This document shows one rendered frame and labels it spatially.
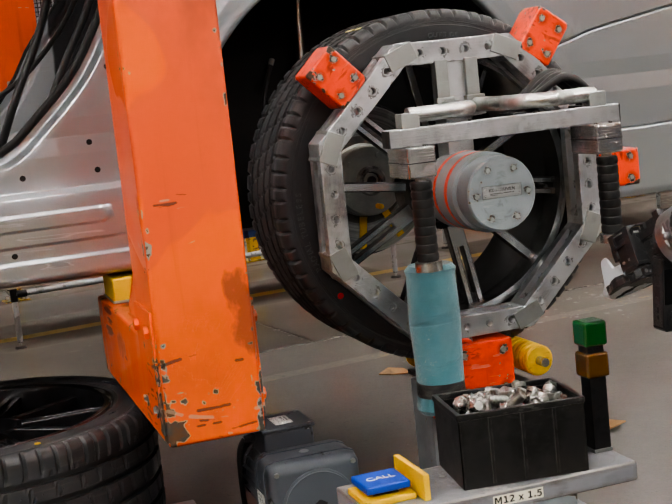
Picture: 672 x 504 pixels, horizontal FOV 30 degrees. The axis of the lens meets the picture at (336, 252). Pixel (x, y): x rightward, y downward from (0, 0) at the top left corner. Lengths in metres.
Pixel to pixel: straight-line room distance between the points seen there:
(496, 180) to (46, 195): 0.87
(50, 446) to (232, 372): 0.38
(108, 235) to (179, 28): 0.64
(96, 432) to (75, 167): 0.54
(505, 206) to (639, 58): 0.83
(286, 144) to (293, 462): 0.57
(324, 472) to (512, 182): 0.61
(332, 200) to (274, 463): 0.48
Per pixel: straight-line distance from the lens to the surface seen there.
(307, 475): 2.26
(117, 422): 2.31
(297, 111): 2.25
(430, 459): 2.53
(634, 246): 1.89
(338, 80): 2.18
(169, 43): 1.97
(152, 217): 1.96
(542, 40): 2.34
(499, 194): 2.14
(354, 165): 2.66
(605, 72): 2.84
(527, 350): 2.38
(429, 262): 2.02
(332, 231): 2.19
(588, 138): 2.16
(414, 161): 2.00
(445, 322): 2.14
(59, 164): 2.49
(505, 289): 2.43
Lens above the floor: 1.07
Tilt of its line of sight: 8 degrees down
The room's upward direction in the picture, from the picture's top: 6 degrees counter-clockwise
